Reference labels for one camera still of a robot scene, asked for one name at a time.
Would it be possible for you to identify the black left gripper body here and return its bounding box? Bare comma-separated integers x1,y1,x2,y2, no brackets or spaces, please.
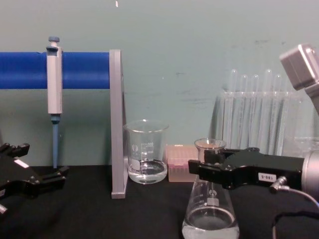
0,152,38,200

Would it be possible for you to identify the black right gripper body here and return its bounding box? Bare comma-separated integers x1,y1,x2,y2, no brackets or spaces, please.
222,150,306,191

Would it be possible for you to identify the glass conical flask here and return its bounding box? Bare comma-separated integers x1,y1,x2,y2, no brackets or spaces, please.
181,138,240,239

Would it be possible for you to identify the pink pipette tip box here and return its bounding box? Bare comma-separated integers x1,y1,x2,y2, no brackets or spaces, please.
164,144,199,183

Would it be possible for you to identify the clear plastic box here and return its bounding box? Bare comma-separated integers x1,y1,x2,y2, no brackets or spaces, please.
294,135,319,157

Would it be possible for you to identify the clear test tube rack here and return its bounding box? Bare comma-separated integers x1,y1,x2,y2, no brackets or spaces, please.
213,91,312,157

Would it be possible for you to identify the black table cloth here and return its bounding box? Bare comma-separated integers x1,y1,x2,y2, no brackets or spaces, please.
0,164,319,239

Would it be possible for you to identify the glass beaker with water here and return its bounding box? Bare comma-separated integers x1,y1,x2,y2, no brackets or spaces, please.
123,119,169,185

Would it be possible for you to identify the clear glass test tube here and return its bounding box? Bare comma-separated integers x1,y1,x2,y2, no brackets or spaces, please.
251,74,260,150
230,69,239,150
264,69,273,151
273,74,282,152
240,74,249,150

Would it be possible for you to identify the grey pipette with blue tip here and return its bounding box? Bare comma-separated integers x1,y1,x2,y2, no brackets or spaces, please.
46,36,63,169

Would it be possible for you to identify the grey stand upright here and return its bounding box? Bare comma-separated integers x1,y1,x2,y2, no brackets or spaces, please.
109,49,128,200

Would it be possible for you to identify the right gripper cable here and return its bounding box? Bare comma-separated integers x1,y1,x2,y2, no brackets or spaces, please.
270,175,319,239

